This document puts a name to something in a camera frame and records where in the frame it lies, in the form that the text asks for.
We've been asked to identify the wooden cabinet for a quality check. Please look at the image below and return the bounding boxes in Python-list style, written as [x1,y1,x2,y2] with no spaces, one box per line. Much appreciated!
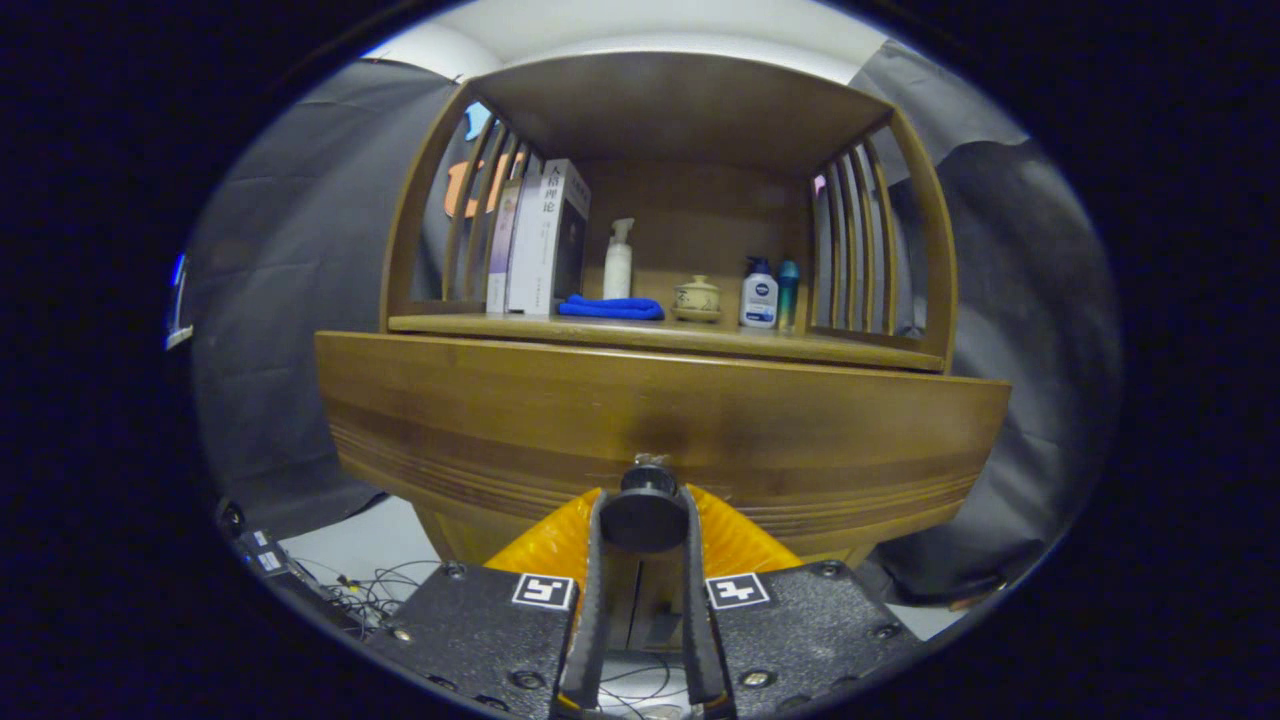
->
[380,50,961,651]

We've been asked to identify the wooden drawer with black knob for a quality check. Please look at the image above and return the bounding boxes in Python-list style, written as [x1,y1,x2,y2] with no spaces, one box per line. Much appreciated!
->
[315,330,1013,561]

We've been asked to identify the thick white book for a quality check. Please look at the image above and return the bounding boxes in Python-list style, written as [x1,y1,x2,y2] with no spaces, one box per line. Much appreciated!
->
[505,158,592,318]

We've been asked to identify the folded blue cloth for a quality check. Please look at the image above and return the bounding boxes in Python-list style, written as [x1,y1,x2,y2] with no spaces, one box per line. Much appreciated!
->
[558,294,666,322]

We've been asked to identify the black box with white stickers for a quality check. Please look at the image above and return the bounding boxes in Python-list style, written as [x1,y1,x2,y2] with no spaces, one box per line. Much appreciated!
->
[235,530,361,631]

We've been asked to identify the beige lidded teacup with saucer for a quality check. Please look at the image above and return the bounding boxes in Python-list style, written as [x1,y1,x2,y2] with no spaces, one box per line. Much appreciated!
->
[672,275,723,324]

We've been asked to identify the thin pale purple book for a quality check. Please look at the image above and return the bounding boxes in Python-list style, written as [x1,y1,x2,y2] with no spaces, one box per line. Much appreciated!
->
[485,178,523,314]

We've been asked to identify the wooden countertop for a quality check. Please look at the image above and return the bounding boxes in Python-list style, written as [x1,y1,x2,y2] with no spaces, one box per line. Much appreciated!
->
[388,312,946,373]

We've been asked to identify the white lotion bottle blue cap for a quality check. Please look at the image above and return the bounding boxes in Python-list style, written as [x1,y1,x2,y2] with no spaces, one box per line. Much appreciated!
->
[739,257,780,330]

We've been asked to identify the black floor cables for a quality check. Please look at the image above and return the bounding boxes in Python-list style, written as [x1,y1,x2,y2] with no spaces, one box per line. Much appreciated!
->
[320,560,441,621]
[600,655,691,716]

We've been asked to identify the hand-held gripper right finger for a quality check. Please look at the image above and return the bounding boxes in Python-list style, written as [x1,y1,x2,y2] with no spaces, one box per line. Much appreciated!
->
[683,485,921,720]

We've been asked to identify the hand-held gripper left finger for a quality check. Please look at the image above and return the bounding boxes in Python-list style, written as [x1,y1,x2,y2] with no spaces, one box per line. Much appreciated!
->
[365,487,613,720]

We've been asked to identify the white pump bottle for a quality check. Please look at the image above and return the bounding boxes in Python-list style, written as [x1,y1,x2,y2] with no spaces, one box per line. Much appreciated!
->
[603,217,636,301]

